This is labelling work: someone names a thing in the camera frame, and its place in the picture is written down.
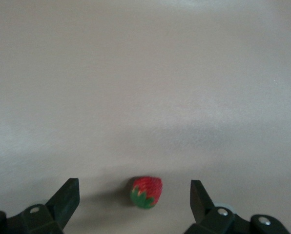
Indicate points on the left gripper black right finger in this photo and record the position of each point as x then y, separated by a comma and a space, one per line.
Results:
201, 207

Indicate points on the brown table cloth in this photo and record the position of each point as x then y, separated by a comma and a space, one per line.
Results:
145, 85

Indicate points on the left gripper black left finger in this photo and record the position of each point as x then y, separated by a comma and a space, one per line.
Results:
62, 204

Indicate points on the red strawberry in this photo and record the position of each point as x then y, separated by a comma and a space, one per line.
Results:
148, 190

